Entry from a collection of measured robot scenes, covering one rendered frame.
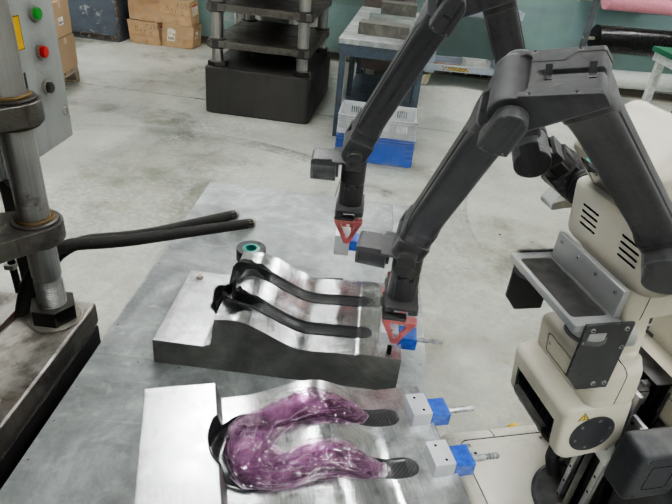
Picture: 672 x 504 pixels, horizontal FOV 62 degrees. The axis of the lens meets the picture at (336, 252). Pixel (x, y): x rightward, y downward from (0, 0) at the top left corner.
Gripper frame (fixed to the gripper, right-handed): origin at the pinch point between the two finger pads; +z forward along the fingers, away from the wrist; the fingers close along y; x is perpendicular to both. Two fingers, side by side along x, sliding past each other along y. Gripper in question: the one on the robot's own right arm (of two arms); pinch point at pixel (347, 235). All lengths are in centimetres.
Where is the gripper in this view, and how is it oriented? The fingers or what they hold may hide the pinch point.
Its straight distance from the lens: 138.2
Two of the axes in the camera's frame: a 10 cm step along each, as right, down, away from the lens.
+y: -0.8, 5.2, -8.5
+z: -0.8, 8.5, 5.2
